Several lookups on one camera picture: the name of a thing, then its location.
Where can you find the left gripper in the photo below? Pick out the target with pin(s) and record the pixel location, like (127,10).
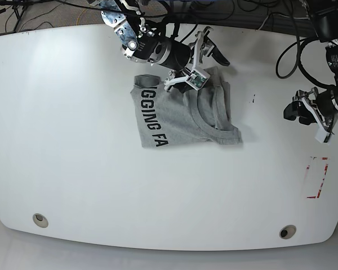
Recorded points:
(313,107)

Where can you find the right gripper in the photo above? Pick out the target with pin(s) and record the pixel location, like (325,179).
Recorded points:
(181,59)

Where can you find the grey t-shirt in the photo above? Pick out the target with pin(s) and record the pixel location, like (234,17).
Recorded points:
(172,118)

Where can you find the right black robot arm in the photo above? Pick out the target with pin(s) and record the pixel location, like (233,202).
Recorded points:
(146,41)

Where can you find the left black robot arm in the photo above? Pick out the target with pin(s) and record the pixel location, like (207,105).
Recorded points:
(324,18)

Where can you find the red tape rectangle marking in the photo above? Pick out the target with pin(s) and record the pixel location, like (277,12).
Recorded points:
(315,175)

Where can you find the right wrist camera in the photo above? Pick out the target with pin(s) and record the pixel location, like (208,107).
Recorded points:
(197,79)

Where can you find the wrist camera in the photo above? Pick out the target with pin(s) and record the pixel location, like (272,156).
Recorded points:
(323,136)
(197,79)

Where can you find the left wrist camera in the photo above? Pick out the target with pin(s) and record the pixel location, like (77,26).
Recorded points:
(323,136)

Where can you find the right table cable grommet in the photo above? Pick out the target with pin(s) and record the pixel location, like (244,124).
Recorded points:
(287,232)

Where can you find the table cable grommet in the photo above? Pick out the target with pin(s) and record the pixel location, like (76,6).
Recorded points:
(287,232)
(40,220)

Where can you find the left table cable grommet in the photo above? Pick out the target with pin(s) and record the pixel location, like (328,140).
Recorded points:
(40,220)

